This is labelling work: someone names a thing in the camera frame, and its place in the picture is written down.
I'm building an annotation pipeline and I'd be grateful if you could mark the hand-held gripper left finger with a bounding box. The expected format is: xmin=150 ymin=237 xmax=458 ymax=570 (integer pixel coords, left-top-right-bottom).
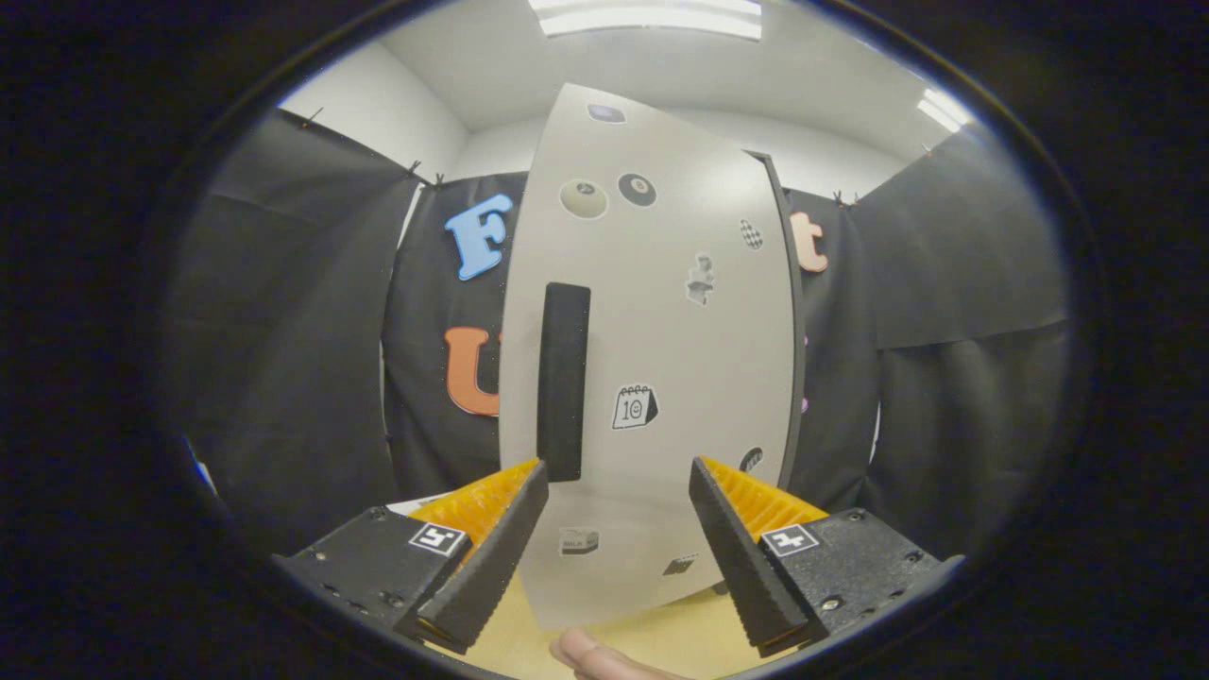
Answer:
xmin=274 ymin=458 xmax=551 ymax=655

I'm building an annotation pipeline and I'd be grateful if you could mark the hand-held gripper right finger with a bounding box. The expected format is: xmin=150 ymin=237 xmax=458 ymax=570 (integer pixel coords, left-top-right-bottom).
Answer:
xmin=688 ymin=455 xmax=966 ymax=659

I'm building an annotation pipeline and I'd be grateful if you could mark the white shoe cabinet door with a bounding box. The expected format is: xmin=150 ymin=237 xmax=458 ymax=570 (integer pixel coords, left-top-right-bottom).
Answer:
xmin=498 ymin=83 xmax=799 ymax=630

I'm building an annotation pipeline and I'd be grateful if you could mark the grey shoe cabinet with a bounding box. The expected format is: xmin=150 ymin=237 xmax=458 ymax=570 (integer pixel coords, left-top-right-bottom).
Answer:
xmin=708 ymin=149 xmax=809 ymax=598

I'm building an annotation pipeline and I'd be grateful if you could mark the black backdrop cloth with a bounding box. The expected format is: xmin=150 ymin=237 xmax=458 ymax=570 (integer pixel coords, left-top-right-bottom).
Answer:
xmin=161 ymin=106 xmax=1073 ymax=558

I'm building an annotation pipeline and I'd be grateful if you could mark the small ceiling light panel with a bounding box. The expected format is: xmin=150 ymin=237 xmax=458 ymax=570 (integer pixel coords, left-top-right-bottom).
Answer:
xmin=916 ymin=87 xmax=975 ymax=134

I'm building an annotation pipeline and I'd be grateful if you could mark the long ceiling light panel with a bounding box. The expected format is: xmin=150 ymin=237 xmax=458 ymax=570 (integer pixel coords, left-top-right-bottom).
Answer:
xmin=527 ymin=0 xmax=764 ymax=42

